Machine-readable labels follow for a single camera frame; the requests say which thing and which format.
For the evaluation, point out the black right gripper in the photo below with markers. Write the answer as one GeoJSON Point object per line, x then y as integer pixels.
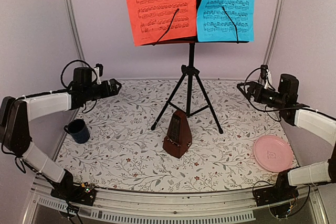
{"type": "Point", "coordinates": [254, 85]}

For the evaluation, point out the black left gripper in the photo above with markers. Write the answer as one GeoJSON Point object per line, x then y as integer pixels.
{"type": "Point", "coordinates": [107, 92]}

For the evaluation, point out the black music stand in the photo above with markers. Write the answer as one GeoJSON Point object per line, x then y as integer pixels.
{"type": "Point", "coordinates": [190, 72]}

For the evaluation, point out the brown wooden metronome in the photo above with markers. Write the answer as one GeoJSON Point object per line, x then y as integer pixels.
{"type": "Point", "coordinates": [178, 138]}

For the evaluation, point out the blue sheet music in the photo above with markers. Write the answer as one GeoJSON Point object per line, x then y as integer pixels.
{"type": "Point", "coordinates": [225, 21]}

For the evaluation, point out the red sheet music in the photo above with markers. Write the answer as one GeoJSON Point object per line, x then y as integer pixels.
{"type": "Point", "coordinates": [155, 21]}

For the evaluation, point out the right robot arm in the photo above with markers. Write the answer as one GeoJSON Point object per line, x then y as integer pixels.
{"type": "Point", "coordinates": [284, 100]}

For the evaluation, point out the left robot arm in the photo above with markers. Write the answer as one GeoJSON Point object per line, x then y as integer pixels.
{"type": "Point", "coordinates": [17, 113]}

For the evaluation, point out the dark blue mug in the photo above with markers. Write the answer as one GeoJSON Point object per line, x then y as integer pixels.
{"type": "Point", "coordinates": [78, 130]}

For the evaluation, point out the pink plastic plate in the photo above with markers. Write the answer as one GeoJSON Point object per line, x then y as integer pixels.
{"type": "Point", "coordinates": [272, 153]}

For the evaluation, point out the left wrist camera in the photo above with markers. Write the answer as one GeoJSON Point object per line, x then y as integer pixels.
{"type": "Point", "coordinates": [99, 72]}

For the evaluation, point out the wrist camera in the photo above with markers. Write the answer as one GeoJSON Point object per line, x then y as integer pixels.
{"type": "Point", "coordinates": [99, 72]}
{"type": "Point", "coordinates": [265, 77]}

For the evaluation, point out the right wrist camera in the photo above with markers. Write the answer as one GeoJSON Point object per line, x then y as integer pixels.
{"type": "Point", "coordinates": [265, 77]}

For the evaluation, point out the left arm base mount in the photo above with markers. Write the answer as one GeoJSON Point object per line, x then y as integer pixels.
{"type": "Point", "coordinates": [74, 194]}

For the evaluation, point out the right aluminium frame post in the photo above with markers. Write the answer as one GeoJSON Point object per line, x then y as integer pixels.
{"type": "Point", "coordinates": [273, 32]}

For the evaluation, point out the aluminium frame post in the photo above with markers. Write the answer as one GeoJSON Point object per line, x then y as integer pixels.
{"type": "Point", "coordinates": [75, 33]}
{"type": "Point", "coordinates": [273, 32]}

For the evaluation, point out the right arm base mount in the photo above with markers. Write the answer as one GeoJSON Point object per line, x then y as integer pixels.
{"type": "Point", "coordinates": [267, 196]}

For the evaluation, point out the left aluminium frame post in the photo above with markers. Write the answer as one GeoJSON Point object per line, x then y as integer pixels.
{"type": "Point", "coordinates": [75, 33]}

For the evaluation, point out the front aluminium rail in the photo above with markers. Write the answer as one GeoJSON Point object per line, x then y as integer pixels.
{"type": "Point", "coordinates": [120, 206]}

